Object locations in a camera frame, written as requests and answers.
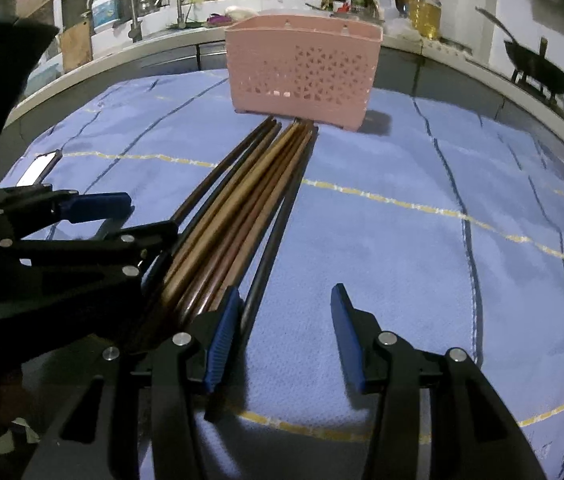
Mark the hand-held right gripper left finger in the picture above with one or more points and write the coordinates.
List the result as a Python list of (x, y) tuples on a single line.
[(222, 340)]

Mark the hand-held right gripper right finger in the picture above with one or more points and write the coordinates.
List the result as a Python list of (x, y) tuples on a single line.
[(348, 340)]

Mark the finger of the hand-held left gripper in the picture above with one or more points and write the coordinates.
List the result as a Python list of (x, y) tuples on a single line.
[(156, 270), (96, 207)]

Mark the bundle of wooden chopsticks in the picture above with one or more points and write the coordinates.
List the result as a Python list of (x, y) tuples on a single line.
[(242, 220)]

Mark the pink perforated plastic basket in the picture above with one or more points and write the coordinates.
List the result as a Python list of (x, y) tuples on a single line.
[(302, 67)]

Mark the smartphone with white screen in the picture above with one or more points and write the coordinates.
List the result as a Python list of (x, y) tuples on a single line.
[(37, 169)]

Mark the blue checked cloth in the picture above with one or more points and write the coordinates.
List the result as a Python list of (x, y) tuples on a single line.
[(387, 240)]

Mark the wooden cutting board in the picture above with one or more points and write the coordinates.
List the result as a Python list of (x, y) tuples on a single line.
[(76, 47)]

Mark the blue detergent jug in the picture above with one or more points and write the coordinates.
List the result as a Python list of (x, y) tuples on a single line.
[(106, 12)]

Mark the purple object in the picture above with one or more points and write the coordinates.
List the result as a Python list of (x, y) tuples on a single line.
[(217, 20)]

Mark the yellow cooking oil bottle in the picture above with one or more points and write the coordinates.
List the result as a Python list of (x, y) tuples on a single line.
[(424, 17)]

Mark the black wok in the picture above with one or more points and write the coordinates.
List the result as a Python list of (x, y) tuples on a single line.
[(537, 67)]

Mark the white plastic jug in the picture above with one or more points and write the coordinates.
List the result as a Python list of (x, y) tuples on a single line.
[(386, 5)]

